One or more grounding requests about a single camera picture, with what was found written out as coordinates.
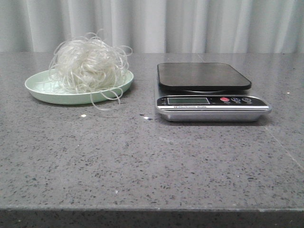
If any white vermicelli noodle bundle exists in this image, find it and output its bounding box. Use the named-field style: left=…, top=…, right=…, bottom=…
left=48, top=32, right=133, bottom=102

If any silver black kitchen scale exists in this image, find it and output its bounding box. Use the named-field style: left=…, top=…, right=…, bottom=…
left=155, top=63, right=272, bottom=122

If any light green round plate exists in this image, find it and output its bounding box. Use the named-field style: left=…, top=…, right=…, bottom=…
left=25, top=71, right=133, bottom=105

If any white pleated curtain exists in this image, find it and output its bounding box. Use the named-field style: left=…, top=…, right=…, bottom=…
left=0, top=0, right=304, bottom=53

